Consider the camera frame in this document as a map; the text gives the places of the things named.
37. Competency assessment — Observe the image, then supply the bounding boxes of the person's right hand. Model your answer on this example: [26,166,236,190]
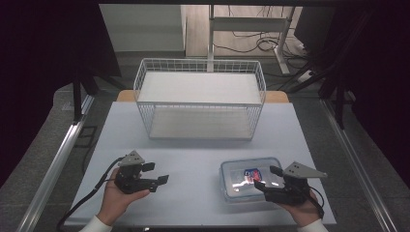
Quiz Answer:
[278,190,324,228]

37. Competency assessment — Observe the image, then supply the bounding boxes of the aluminium frame rail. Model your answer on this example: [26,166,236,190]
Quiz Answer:
[15,95,96,232]
[319,98,399,232]

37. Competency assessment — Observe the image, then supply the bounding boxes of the red and blue printed packet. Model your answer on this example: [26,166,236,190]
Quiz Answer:
[243,167,262,185]

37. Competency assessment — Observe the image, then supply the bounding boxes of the wooden table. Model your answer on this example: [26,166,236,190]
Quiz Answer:
[115,89,290,104]

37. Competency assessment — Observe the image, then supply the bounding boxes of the white cabinet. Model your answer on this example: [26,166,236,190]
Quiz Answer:
[99,3,188,53]

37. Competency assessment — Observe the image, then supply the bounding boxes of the white wire two-tier rack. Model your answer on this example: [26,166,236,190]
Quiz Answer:
[132,57,268,141]

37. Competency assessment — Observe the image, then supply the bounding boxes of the white metal desk frame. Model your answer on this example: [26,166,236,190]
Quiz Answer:
[207,4,296,75]

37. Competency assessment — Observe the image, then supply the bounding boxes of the black metal stand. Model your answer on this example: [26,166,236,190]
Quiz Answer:
[279,64,347,131]

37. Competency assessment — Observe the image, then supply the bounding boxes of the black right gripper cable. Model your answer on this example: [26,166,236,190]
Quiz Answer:
[308,185,325,219]

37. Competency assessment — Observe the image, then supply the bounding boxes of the person's left hand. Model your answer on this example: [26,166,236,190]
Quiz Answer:
[96,168,151,226]

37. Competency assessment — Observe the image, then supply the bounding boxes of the black floor cables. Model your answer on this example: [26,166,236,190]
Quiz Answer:
[212,5,312,61]

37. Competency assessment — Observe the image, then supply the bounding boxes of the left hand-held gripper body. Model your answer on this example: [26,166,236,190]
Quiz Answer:
[114,150,151,194]

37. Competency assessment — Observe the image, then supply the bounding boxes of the clear plastic container blue lid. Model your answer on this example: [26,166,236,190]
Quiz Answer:
[219,157,282,205]

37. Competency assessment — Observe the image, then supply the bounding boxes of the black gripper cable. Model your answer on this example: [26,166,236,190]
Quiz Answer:
[56,157,125,232]
[308,185,325,219]

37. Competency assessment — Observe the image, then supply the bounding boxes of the white power strip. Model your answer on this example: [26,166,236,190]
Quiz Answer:
[297,70,313,84]

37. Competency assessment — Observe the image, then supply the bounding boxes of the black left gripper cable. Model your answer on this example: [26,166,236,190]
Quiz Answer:
[56,157,125,232]

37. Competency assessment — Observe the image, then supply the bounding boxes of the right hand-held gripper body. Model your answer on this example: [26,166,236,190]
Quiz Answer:
[265,160,329,205]

